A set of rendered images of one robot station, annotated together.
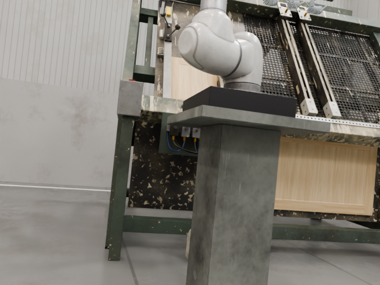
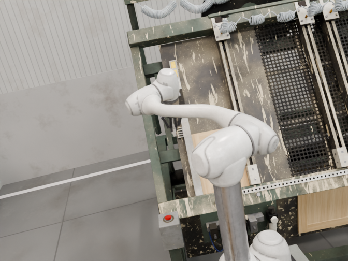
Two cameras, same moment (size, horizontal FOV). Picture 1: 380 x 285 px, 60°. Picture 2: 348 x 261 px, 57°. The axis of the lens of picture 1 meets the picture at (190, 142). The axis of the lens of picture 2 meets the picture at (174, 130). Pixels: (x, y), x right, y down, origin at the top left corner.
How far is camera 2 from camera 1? 1.55 m
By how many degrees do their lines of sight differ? 27
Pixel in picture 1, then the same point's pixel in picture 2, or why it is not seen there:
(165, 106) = (200, 206)
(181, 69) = not seen: hidden behind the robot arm
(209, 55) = not seen: outside the picture
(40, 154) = (89, 140)
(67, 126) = (102, 111)
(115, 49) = (119, 20)
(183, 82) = not seen: hidden behind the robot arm
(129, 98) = (171, 237)
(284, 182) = (321, 209)
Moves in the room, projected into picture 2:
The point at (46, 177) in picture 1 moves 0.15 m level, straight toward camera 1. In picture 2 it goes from (101, 156) to (102, 160)
